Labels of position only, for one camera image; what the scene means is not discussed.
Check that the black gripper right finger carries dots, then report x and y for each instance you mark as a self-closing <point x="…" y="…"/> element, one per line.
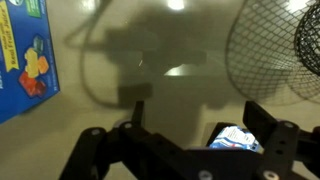
<point x="283" y="146"/>

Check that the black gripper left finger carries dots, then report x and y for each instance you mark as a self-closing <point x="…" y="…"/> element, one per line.
<point x="110" y="156"/>

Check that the small blue packet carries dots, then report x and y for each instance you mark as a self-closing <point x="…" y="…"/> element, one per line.
<point x="233" y="138"/>

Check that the blue fruit snack box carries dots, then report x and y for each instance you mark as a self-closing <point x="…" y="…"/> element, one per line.
<point x="20" y="83"/>

